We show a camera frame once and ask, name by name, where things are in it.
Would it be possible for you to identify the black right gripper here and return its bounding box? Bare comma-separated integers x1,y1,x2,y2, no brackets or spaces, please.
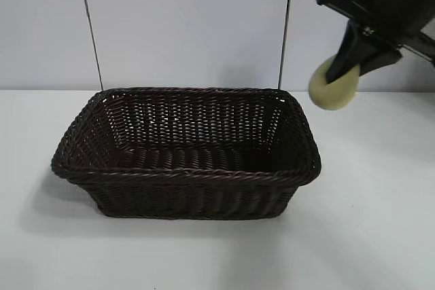
314,0,435,85

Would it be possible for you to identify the pale yellow egg yolk pastry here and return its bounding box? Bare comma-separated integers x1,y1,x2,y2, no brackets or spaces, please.
308,57,360,111

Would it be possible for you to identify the dark brown woven basket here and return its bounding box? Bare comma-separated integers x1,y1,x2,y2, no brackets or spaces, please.
50,86,322,220

